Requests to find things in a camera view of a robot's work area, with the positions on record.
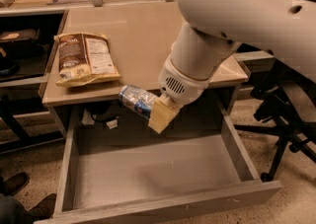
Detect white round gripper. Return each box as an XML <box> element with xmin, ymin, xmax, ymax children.
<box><xmin>148</xmin><ymin>55</ymin><xmax>211</xmax><ymax>134</ymax></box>

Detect silver blue redbull can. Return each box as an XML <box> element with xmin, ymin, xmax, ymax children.
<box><xmin>118</xmin><ymin>85</ymin><xmax>157</xmax><ymax>119</ymax></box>

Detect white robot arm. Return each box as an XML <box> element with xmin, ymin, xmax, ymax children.
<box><xmin>148</xmin><ymin>0</ymin><xmax>316</xmax><ymax>133</ymax></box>

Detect open grey wooden drawer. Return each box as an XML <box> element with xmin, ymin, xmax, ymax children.
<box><xmin>38</xmin><ymin>92</ymin><xmax>280</xmax><ymax>224</ymax></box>

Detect brown yellow chip bag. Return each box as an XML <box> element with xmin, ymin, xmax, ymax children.
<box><xmin>54</xmin><ymin>33</ymin><xmax>121</xmax><ymax>88</ymax></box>

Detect black office chair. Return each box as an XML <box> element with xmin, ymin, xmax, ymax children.
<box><xmin>235</xmin><ymin>60</ymin><xmax>316</xmax><ymax>182</ymax></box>

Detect brown leather shoe lower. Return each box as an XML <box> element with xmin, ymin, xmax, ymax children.
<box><xmin>30</xmin><ymin>193</ymin><xmax>56</xmax><ymax>220</ymax></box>

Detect brown leather shoe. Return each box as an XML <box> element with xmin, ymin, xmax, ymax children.
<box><xmin>1</xmin><ymin>173</ymin><xmax>30</xmax><ymax>195</ymax></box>
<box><xmin>30</xmin><ymin>193</ymin><xmax>56</xmax><ymax>220</ymax></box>

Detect brown leather shoe upper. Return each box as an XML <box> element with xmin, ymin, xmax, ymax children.
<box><xmin>1</xmin><ymin>173</ymin><xmax>30</xmax><ymax>195</ymax></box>

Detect black cable with white plug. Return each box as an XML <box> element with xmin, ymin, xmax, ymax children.
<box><xmin>86</xmin><ymin>101</ymin><xmax>121</xmax><ymax>129</ymax></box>

